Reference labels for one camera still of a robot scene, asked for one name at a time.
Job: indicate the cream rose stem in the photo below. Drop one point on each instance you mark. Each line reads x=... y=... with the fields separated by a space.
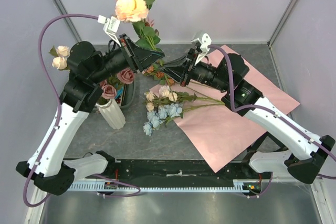
x=60 y=56

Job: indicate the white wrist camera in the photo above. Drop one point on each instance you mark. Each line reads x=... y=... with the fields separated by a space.
x=201 y=42
x=110 y=26

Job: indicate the brown orange flower stem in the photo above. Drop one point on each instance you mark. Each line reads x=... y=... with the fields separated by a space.
x=164 y=79

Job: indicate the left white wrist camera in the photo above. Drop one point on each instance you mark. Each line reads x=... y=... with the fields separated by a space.
x=110 y=26

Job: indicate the peach flower stem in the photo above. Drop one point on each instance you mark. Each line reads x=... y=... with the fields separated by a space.
x=167 y=96

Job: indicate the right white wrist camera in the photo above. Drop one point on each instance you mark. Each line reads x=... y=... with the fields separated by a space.
x=201 y=42

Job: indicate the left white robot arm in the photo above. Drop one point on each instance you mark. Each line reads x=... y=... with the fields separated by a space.
x=88 y=68

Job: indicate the light blue cable duct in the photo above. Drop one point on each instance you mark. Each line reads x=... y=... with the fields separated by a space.
x=104 y=186

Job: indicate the blue hydrangea stem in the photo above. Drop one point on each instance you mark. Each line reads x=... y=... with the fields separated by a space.
x=164 y=114

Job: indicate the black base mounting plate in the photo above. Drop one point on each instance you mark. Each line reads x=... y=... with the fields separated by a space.
x=128 y=169

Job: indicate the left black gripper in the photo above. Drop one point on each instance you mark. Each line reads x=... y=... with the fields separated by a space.
x=138 y=57

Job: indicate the dusty pink rose stem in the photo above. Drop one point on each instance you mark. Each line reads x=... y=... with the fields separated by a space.
x=114 y=83

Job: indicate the purple pink wrapping paper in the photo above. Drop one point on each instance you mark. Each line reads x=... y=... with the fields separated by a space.
x=219 y=134

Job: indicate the white ribbed ceramic vase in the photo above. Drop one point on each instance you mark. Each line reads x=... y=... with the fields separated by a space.
x=112 y=113

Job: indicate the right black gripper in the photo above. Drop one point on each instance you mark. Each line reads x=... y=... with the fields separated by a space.
x=180 y=69

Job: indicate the large peach peony stem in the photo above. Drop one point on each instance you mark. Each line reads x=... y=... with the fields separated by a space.
x=136 y=13

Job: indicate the dark green plastic tray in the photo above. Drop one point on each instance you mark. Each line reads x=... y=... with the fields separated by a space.
x=127 y=96

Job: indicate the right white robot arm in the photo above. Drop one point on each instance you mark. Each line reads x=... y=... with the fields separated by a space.
x=306 y=152

